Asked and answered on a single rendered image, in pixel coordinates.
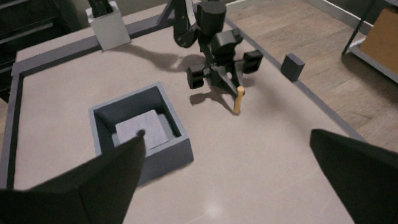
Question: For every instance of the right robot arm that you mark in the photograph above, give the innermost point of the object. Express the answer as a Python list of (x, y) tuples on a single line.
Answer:
[(209, 21)]

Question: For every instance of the tan cylindrical peg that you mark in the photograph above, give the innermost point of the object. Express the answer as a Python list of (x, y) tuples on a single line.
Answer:
[(237, 103)]

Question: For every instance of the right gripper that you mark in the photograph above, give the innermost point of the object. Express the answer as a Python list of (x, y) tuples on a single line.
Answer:
[(219, 76)]

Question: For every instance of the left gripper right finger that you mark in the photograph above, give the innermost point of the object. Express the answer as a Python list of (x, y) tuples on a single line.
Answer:
[(363, 176)]

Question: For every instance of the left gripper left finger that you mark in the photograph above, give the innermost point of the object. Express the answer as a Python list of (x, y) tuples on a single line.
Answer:
[(96, 192)]

